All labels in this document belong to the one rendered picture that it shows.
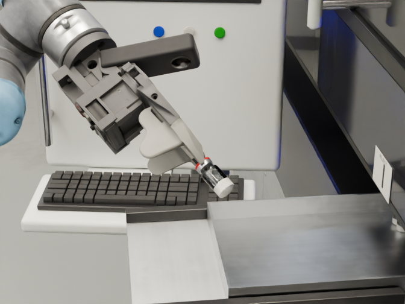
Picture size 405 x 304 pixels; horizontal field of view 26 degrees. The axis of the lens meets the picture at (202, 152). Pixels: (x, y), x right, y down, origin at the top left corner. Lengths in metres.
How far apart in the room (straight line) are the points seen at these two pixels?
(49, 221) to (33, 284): 1.29
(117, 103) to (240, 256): 0.49
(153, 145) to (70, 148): 0.90
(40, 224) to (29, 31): 0.66
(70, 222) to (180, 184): 0.23
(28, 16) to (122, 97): 0.17
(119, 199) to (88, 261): 1.37
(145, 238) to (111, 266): 1.55
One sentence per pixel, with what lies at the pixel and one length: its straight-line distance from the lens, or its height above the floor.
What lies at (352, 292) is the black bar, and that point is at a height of 0.90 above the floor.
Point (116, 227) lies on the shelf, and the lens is 1.68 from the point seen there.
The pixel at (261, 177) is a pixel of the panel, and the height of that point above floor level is 0.50.
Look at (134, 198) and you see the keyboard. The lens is 1.70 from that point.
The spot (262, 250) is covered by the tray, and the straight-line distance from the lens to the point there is 1.44.
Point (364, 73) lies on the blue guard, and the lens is 1.48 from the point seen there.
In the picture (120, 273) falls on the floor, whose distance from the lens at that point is 2.99.
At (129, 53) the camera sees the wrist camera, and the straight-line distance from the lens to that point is 1.05.
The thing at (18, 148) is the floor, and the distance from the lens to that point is 3.92.
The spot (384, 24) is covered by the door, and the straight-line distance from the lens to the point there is 1.40.
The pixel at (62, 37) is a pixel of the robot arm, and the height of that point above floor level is 1.32.
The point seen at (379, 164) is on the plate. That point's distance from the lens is 1.41.
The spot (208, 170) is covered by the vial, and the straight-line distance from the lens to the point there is 0.98.
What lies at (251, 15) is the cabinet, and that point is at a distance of 1.73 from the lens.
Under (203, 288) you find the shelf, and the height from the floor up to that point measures 0.88.
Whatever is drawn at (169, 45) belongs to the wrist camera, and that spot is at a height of 1.31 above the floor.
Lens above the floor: 1.64
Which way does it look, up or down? 26 degrees down
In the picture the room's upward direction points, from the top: straight up
